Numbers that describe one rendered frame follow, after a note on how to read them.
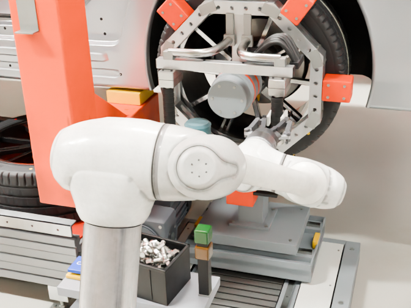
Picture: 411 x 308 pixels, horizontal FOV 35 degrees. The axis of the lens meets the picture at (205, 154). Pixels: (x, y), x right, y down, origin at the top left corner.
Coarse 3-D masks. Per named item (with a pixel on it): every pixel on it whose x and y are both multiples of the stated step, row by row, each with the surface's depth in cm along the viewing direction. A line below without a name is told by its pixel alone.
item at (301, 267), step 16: (320, 224) 261; (192, 240) 253; (304, 240) 254; (320, 240) 257; (192, 256) 250; (224, 256) 245; (240, 256) 243; (256, 256) 245; (272, 256) 245; (288, 256) 243; (304, 256) 241; (256, 272) 244; (272, 272) 242; (288, 272) 239; (304, 272) 237
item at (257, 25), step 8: (256, 16) 230; (264, 16) 229; (256, 24) 228; (264, 24) 228; (272, 24) 227; (256, 32) 230; (272, 32) 228; (280, 32) 227; (256, 40) 231; (272, 48) 228; (280, 48) 229; (304, 56) 228; (288, 64) 231; (304, 64) 229; (296, 72) 231; (304, 72) 233; (264, 96) 239
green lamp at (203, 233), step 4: (200, 224) 169; (204, 224) 169; (196, 228) 168; (200, 228) 168; (204, 228) 168; (208, 228) 168; (196, 232) 167; (200, 232) 166; (204, 232) 166; (208, 232) 166; (196, 236) 167; (200, 236) 167; (204, 236) 166; (208, 236) 166; (196, 240) 168; (200, 240) 167; (204, 240) 167; (208, 240) 167
